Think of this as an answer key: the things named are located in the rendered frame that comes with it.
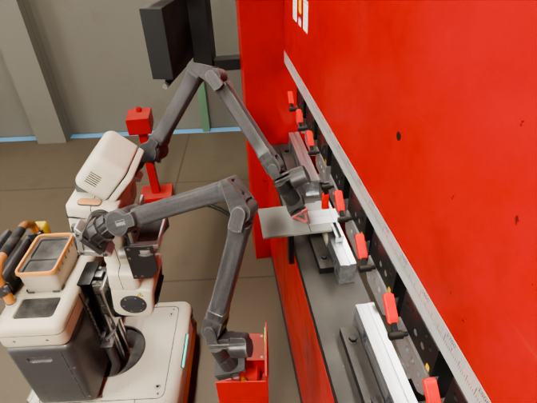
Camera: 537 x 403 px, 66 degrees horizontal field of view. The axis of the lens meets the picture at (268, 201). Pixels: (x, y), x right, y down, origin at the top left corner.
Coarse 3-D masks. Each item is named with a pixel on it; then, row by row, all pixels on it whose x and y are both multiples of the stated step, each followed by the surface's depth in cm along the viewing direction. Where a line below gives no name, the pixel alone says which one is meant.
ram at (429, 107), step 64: (320, 0) 130; (384, 0) 83; (448, 0) 61; (512, 0) 48; (320, 64) 138; (384, 64) 86; (448, 64) 62; (512, 64) 49; (320, 128) 148; (384, 128) 90; (448, 128) 64; (512, 128) 50; (384, 192) 94; (448, 192) 66; (512, 192) 51; (448, 256) 68; (512, 256) 53; (448, 320) 71; (512, 320) 54; (512, 384) 55
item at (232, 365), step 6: (228, 360) 126; (234, 360) 128; (240, 360) 131; (216, 366) 132; (222, 366) 127; (228, 366) 127; (234, 366) 129; (240, 366) 129; (216, 372) 130; (222, 372) 129; (228, 372) 129; (234, 372) 128
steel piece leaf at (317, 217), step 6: (318, 210) 166; (324, 210) 166; (312, 216) 163; (318, 216) 163; (324, 216) 163; (330, 216) 163; (312, 222) 160; (318, 222) 160; (324, 222) 159; (330, 222) 160
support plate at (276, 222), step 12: (312, 204) 170; (264, 216) 164; (276, 216) 164; (288, 216) 164; (300, 216) 164; (264, 228) 158; (276, 228) 158; (288, 228) 158; (300, 228) 158; (312, 228) 157; (324, 228) 157
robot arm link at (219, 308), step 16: (240, 208) 109; (240, 224) 110; (240, 240) 114; (224, 256) 117; (240, 256) 116; (224, 272) 118; (224, 288) 119; (224, 304) 120; (208, 320) 122; (224, 320) 122
